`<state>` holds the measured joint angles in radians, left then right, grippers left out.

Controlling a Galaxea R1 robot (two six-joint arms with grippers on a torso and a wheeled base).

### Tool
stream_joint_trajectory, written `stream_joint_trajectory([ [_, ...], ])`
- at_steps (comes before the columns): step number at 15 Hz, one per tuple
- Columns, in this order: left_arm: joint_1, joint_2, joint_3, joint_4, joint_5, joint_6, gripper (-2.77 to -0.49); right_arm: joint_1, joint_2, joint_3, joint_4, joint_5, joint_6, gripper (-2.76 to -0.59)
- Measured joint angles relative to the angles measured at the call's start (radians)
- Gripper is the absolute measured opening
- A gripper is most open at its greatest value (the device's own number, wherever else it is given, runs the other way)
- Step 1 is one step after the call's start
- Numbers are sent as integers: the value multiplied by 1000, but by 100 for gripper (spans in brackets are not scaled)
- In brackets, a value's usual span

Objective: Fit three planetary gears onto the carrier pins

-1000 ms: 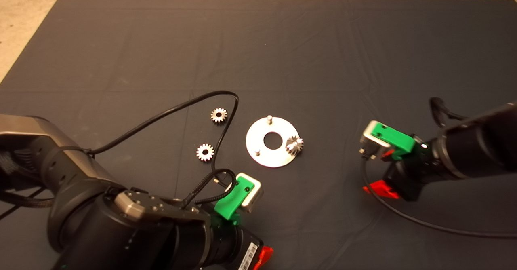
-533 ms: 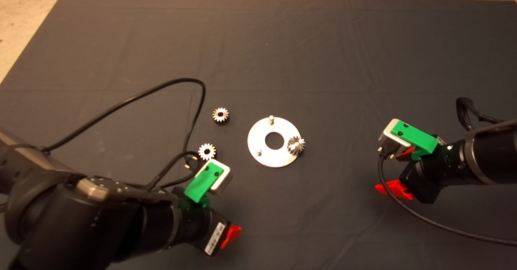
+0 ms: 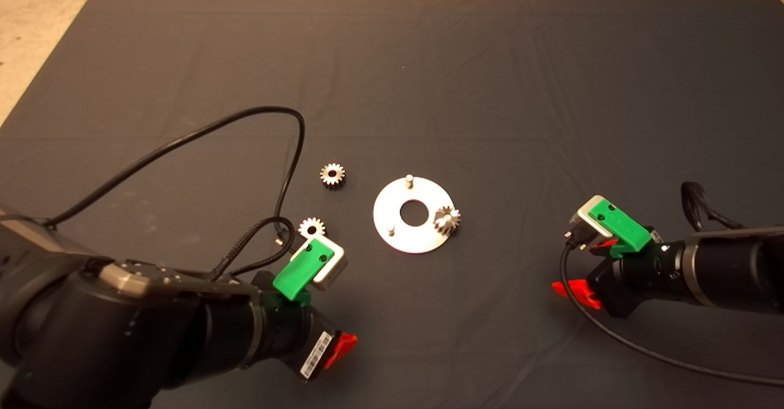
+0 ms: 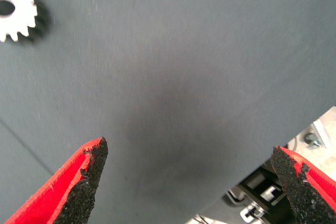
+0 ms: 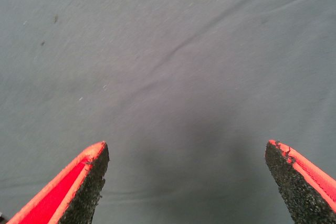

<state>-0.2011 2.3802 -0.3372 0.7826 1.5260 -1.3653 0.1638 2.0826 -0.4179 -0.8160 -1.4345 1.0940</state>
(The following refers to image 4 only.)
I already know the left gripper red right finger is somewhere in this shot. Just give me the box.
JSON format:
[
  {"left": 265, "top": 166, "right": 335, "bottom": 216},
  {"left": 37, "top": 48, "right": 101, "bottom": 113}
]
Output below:
[{"left": 270, "top": 145, "right": 336, "bottom": 224}]

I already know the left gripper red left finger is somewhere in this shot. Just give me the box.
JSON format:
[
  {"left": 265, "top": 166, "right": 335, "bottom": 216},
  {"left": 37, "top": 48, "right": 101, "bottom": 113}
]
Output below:
[{"left": 4, "top": 136, "right": 109, "bottom": 224}]

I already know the black robot torso joint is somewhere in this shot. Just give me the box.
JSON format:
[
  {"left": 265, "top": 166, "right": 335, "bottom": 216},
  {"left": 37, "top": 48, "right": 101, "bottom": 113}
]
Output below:
[{"left": 236, "top": 166, "right": 292, "bottom": 224}]

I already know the aluminium profile rail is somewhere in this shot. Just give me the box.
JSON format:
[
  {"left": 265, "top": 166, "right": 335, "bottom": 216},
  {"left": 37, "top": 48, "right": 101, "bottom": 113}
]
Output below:
[{"left": 311, "top": 119, "right": 332, "bottom": 149}]

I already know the small steel planetary gear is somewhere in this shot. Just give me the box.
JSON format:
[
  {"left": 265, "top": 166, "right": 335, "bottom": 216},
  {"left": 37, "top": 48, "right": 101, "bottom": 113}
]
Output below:
[{"left": 0, "top": 0, "right": 50, "bottom": 44}]

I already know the dark grey table cloth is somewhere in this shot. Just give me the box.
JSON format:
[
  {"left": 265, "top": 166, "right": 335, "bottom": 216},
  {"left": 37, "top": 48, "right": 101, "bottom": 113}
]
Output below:
[{"left": 0, "top": 0, "right": 336, "bottom": 224}]

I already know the small caster wheel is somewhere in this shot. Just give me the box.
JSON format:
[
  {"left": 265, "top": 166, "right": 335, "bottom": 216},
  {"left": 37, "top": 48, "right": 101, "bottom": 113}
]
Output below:
[{"left": 304, "top": 132, "right": 323, "bottom": 150}]

